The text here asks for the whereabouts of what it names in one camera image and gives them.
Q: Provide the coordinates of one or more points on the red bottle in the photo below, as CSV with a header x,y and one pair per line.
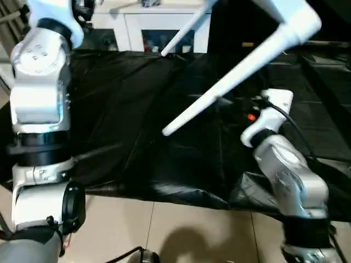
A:
x,y
148,47

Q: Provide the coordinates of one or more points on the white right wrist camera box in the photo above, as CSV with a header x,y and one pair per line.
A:
x,y
271,115

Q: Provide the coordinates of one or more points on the black draped furniture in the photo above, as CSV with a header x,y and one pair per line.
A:
x,y
274,16

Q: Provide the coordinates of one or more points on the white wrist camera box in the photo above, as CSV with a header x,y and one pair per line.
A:
x,y
55,16
271,115

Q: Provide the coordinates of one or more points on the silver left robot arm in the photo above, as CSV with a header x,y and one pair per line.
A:
x,y
38,96

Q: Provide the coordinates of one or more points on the grey curtain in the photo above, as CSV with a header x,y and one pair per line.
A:
x,y
8,27

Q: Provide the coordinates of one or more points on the black plastic mat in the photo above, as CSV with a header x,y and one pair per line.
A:
x,y
137,123

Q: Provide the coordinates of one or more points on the white sideboard cabinet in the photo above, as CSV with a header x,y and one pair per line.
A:
x,y
123,24

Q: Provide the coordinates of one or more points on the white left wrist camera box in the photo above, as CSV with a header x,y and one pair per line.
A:
x,y
55,16

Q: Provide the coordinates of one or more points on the small tan label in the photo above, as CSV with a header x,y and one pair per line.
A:
x,y
247,44

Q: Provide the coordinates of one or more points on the black parts in clear bag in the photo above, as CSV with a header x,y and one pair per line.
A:
x,y
150,2

